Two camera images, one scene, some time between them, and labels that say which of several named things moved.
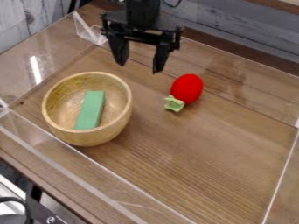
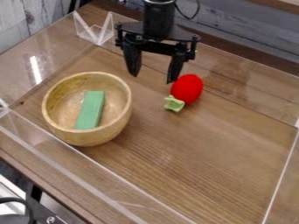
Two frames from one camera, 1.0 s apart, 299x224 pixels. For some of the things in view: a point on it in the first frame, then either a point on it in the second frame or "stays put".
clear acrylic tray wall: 81,171 stays put
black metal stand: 37,213 stays put
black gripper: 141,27 to 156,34
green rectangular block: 89,109 stays put
